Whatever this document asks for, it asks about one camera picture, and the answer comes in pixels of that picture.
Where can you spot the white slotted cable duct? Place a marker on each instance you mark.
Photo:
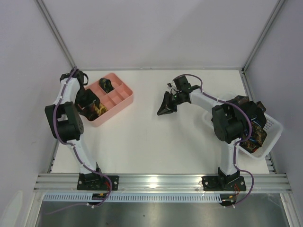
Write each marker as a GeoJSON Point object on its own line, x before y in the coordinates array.
{"type": "Point", "coordinates": [135, 197]}

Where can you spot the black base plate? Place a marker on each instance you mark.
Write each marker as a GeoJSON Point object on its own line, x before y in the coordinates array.
{"type": "Point", "coordinates": [92, 182]}
{"type": "Point", "coordinates": [219, 183]}

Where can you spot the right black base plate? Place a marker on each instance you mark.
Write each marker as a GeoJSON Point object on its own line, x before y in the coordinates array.
{"type": "Point", "coordinates": [219, 183]}

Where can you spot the rolled yellow patterned tie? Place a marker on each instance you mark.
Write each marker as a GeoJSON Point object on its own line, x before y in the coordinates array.
{"type": "Point", "coordinates": [102, 109]}

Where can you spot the rolled black yellow tie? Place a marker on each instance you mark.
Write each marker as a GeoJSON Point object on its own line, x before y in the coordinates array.
{"type": "Point", "coordinates": [106, 85]}

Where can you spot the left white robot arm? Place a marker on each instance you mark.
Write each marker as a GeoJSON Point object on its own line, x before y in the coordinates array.
{"type": "Point", "coordinates": [64, 118]}

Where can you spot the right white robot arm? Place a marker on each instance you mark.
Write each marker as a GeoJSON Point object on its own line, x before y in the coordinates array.
{"type": "Point", "coordinates": [230, 123]}

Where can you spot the pink compartment organizer tray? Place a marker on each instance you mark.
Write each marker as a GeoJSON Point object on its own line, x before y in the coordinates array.
{"type": "Point", "coordinates": [115, 101]}

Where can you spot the aluminium frame post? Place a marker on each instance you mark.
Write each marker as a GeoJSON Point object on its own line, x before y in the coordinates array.
{"type": "Point", "coordinates": [265, 31]}
{"type": "Point", "coordinates": [55, 32]}

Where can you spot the white plastic basket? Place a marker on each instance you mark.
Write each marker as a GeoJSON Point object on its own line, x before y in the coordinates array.
{"type": "Point", "coordinates": [272, 127]}

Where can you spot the right aluminium frame post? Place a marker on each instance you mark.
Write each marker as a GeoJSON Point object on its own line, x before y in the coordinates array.
{"type": "Point", "coordinates": [265, 31]}

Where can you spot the dark red patterned tie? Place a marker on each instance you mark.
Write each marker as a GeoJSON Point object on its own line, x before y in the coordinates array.
{"type": "Point", "coordinates": [93, 111]}

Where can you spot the pile of dark ties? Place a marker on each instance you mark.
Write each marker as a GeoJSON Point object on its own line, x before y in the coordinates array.
{"type": "Point", "coordinates": [255, 113]}

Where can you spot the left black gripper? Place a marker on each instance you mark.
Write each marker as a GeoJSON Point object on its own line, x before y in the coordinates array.
{"type": "Point", "coordinates": [95, 108]}

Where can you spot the left aluminium frame post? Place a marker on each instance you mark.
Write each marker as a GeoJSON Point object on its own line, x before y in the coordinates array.
{"type": "Point", "coordinates": [55, 32]}

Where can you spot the aluminium front rail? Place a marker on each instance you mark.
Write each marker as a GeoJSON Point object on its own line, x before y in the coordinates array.
{"type": "Point", "coordinates": [163, 183]}

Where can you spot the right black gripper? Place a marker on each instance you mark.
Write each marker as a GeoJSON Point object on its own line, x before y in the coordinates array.
{"type": "Point", "coordinates": [171, 101]}

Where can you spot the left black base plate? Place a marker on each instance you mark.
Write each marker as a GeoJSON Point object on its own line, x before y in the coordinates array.
{"type": "Point", "coordinates": [92, 182]}

